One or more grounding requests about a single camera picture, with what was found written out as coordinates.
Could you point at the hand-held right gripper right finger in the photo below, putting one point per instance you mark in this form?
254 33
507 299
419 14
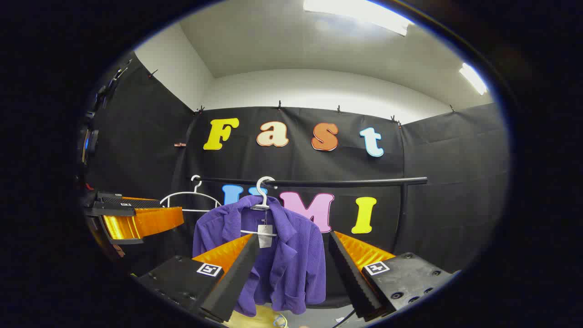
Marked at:
348 273

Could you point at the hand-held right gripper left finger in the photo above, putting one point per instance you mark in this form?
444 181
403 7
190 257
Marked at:
237 282

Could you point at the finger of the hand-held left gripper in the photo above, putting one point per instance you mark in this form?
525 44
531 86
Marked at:
150 221
111 210

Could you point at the ceiling light panel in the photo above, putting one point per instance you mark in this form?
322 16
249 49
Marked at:
360 13
473 79

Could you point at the black backdrop cloth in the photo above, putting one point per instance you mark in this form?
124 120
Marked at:
432 150

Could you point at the white clothes hanger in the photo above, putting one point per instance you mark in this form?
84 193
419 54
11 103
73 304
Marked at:
196 192
264 198

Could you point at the black clothes rack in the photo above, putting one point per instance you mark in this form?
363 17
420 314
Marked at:
341 183

